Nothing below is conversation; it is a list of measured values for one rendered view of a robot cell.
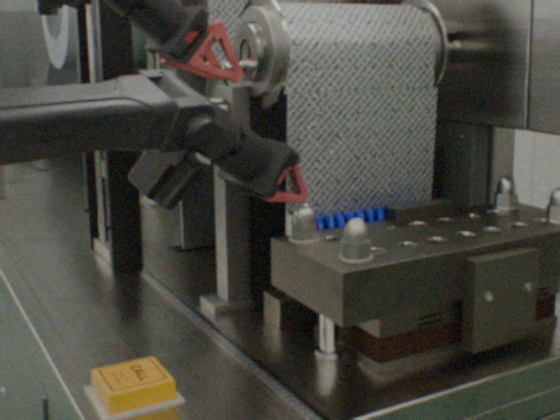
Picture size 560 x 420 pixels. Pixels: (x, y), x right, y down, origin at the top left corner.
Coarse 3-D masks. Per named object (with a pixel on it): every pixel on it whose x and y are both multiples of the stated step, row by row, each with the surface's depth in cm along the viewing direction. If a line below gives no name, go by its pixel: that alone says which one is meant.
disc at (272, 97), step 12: (252, 0) 96; (264, 0) 93; (276, 12) 90; (276, 24) 91; (288, 36) 89; (288, 48) 89; (288, 60) 90; (276, 84) 92; (252, 96) 98; (264, 96) 95; (276, 96) 92
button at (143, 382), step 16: (112, 368) 78; (128, 368) 78; (144, 368) 78; (160, 368) 78; (96, 384) 76; (112, 384) 74; (128, 384) 74; (144, 384) 74; (160, 384) 74; (112, 400) 72; (128, 400) 73; (144, 400) 74; (160, 400) 75
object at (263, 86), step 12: (252, 12) 94; (264, 12) 92; (240, 24) 97; (264, 24) 91; (264, 36) 92; (276, 36) 90; (276, 48) 90; (276, 60) 91; (264, 72) 93; (276, 72) 91; (252, 84) 96; (264, 84) 93
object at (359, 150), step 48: (288, 96) 91; (336, 96) 94; (384, 96) 98; (432, 96) 102; (288, 144) 92; (336, 144) 96; (384, 144) 99; (432, 144) 104; (288, 192) 93; (336, 192) 97; (384, 192) 101
